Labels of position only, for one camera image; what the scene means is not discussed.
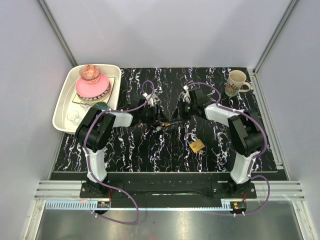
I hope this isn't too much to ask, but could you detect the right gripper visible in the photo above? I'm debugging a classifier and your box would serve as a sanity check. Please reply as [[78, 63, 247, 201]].
[[169, 99, 197, 122]]

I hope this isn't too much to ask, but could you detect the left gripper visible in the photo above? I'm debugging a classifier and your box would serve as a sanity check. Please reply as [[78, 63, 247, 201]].
[[138, 104, 170, 126]]

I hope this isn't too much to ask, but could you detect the large brass padlock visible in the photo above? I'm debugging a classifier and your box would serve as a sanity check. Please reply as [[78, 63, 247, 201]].
[[185, 133, 206, 153]]

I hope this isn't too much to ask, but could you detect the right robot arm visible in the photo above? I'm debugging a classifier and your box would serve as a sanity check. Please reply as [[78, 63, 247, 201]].
[[172, 86, 268, 199]]

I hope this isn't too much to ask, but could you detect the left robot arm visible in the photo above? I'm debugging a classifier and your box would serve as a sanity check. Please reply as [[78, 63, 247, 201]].
[[75, 98, 169, 198]]

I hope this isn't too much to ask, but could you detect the green ceramic cup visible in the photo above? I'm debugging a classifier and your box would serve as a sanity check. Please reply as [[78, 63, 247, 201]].
[[93, 101, 110, 111]]

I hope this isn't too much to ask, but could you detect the patterned plate stack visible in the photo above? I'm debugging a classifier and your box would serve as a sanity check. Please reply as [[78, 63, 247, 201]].
[[71, 77, 116, 104]]

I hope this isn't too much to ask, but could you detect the cream seashell mug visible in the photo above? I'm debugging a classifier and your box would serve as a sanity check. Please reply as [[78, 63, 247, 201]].
[[224, 70, 252, 97]]

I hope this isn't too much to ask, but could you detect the pink upturned bowl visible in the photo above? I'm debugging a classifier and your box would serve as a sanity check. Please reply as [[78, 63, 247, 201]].
[[75, 73, 110, 98]]

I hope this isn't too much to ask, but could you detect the red patterned small bowl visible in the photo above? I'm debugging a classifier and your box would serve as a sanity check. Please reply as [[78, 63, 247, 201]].
[[79, 64, 101, 83]]

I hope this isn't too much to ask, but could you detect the clear drinking glass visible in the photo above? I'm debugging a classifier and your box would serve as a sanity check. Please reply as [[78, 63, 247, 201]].
[[66, 110, 81, 125]]

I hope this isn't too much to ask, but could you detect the white plastic tray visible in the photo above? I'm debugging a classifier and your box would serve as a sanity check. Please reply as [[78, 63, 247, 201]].
[[52, 63, 122, 135]]

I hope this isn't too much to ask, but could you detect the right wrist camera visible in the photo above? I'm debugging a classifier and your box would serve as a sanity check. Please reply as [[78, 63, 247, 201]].
[[182, 85, 191, 104]]

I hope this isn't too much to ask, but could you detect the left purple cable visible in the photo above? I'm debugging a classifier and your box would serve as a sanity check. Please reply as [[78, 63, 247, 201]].
[[83, 80, 156, 225]]

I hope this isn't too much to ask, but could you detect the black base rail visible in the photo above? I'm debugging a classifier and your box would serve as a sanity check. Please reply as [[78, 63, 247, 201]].
[[79, 172, 257, 209]]

